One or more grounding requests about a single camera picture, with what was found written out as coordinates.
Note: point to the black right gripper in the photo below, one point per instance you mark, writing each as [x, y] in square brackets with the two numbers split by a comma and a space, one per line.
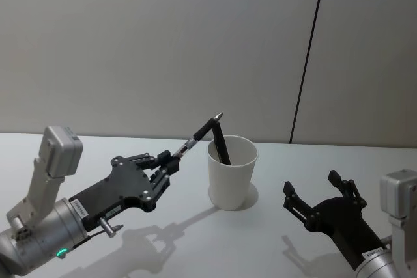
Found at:
[342, 222]

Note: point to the white paper cup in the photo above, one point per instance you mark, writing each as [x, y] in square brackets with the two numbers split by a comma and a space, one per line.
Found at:
[228, 187]

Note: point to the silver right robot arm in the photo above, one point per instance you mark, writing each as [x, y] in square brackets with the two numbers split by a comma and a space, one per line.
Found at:
[399, 200]

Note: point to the black pen with silver tip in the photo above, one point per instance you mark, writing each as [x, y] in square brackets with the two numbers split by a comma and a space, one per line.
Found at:
[203, 131]

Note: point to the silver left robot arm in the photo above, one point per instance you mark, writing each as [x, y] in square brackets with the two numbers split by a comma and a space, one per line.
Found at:
[49, 222]

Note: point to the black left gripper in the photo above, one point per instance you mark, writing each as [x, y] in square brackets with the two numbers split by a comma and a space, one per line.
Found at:
[120, 187]

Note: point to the plain black pen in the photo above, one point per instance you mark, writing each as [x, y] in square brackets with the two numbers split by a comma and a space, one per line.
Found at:
[221, 146]

